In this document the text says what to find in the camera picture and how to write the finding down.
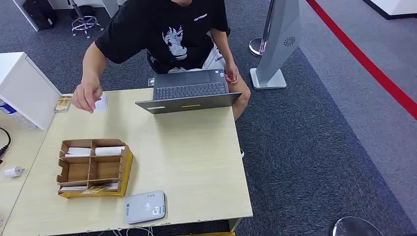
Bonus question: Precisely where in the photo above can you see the person's right hand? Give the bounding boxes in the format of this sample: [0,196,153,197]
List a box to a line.
[71,77,104,114]

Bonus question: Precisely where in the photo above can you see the person's left hand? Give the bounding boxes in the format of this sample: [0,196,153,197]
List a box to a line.
[224,61,240,85]

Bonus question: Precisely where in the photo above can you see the white ID card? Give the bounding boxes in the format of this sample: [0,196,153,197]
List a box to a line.
[94,94,108,112]

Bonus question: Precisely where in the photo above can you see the yellow printed room key card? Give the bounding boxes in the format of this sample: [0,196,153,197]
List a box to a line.
[80,184,112,195]

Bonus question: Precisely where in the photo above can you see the hotel card with yellow picture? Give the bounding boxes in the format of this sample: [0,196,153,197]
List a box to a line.
[54,95,72,114]

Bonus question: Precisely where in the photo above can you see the white card stack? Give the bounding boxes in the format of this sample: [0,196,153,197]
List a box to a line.
[94,146,126,156]
[64,147,93,158]

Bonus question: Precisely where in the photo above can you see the person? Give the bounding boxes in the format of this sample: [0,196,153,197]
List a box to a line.
[71,0,251,122]

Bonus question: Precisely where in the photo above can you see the wooden card organiser box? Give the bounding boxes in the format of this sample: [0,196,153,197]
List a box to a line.
[56,138,134,199]

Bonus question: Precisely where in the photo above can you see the grey white card reader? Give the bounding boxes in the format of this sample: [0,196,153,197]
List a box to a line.
[124,190,167,225]

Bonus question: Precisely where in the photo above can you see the dark grey laptop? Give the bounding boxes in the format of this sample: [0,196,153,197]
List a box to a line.
[135,69,243,115]

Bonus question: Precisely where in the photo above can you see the white cabinet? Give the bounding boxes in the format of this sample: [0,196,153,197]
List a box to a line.
[0,52,62,132]

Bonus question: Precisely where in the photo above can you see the silver kiosk stand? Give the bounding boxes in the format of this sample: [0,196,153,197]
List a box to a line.
[249,0,302,90]

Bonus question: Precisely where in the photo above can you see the clear bottle with blue label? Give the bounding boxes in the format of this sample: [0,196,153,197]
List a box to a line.
[0,100,37,130]

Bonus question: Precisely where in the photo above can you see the chrome stool base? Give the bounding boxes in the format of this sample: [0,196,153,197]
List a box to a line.
[66,0,105,39]

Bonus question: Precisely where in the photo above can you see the white office desk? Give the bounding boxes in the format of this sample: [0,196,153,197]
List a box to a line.
[12,0,128,32]

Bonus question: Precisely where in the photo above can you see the black bag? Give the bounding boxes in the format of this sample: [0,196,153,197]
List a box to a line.
[22,0,59,30]

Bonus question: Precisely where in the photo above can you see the white power adapter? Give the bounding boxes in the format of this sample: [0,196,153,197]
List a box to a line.
[3,166,26,178]

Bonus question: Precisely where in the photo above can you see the yellow box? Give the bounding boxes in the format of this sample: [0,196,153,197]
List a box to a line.
[176,231,236,236]

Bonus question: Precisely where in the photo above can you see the white platform with black edge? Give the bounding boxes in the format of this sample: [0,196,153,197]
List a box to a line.
[362,0,417,20]

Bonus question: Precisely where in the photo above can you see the chrome round dome base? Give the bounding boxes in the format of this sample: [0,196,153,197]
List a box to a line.
[330,216,385,236]

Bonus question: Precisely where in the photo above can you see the chrome stanchion post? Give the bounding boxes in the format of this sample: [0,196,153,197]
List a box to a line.
[248,0,276,58]

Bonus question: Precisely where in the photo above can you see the black cable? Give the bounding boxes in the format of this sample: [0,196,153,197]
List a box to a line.
[0,127,12,160]

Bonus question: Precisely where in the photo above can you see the white cables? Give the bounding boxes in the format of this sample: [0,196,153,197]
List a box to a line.
[112,227,154,236]

